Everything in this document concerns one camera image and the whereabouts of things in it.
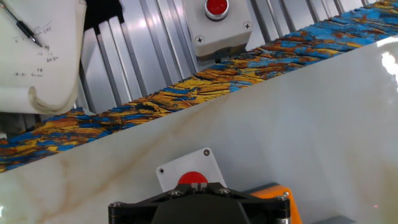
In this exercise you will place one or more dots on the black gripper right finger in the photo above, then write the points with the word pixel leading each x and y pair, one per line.
pixel 264 211

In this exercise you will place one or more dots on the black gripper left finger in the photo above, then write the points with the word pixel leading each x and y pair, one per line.
pixel 136 211

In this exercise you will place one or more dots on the orange box red button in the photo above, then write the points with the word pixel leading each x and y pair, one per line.
pixel 293 205

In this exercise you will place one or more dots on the white black box red button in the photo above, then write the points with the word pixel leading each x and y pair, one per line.
pixel 186 165

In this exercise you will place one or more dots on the marble pattern sheet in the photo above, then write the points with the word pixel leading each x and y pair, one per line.
pixel 311 124

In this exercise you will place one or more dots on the blue orange painted cloth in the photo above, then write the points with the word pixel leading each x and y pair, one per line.
pixel 217 74

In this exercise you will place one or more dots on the grey emergency stop box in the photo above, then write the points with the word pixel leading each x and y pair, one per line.
pixel 217 34

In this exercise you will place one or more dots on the black pen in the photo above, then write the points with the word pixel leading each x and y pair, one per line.
pixel 25 28

